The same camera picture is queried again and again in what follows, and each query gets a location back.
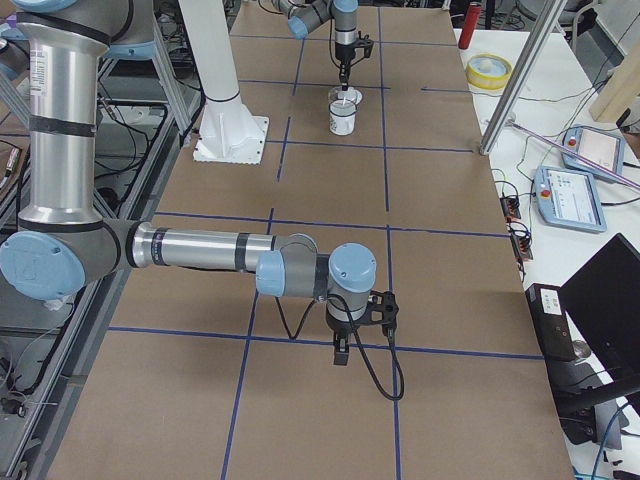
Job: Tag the orange circuit board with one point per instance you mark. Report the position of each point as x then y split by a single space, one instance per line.
511 207
521 244

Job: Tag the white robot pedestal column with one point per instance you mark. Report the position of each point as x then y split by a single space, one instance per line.
228 132

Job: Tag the orange circuit board lower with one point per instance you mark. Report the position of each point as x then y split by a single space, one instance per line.
521 244

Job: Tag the white enamel cup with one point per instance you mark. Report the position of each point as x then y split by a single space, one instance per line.
341 126

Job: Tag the black desktop box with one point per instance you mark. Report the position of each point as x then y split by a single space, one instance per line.
550 323

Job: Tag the red cylinder bottle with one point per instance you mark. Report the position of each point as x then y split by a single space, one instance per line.
470 23

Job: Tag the wooden beam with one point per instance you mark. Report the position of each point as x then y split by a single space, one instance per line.
620 91

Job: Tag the pink grabber stick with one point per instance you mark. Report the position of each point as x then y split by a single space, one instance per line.
574 154

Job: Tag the white cup lid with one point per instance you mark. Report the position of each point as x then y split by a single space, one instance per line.
351 94

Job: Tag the orange circuit board upper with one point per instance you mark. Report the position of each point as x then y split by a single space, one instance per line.
511 207

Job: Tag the aluminium frame post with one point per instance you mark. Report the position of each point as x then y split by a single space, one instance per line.
533 46

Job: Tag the blue teach pendant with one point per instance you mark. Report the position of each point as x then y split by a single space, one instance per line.
601 147
569 199

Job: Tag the far blue teach pendant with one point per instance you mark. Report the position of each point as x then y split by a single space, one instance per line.
601 147

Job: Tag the yellow tape roll with dish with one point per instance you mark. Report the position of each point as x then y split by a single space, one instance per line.
488 71

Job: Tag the near blue teach pendant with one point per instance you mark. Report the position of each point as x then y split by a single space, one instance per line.
569 199

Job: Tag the black computer monitor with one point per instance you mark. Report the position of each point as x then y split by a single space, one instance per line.
602 299

